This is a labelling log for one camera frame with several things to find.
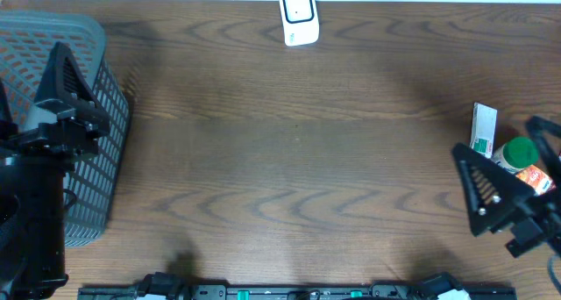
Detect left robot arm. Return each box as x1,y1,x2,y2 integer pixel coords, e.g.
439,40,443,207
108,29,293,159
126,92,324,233
1,42,110,299

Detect small orange box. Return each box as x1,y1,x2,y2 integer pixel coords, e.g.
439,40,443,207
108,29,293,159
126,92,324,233
516,165,556,196

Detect green lid jar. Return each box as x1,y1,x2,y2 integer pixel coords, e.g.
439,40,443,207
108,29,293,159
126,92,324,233
491,137,539,175

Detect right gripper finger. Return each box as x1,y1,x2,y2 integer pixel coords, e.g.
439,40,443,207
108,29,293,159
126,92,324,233
525,116,560,186
451,143,535,237

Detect white green Panadol box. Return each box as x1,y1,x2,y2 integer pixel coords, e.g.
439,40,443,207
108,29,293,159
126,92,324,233
469,103,498,159

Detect grey plastic basket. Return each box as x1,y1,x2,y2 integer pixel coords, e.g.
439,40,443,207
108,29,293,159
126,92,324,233
1,11,130,246

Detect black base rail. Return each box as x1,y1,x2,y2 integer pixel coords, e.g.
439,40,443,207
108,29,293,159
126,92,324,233
77,272,517,300

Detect white barcode scanner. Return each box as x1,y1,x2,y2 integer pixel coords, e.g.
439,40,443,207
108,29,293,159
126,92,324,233
279,0,320,46

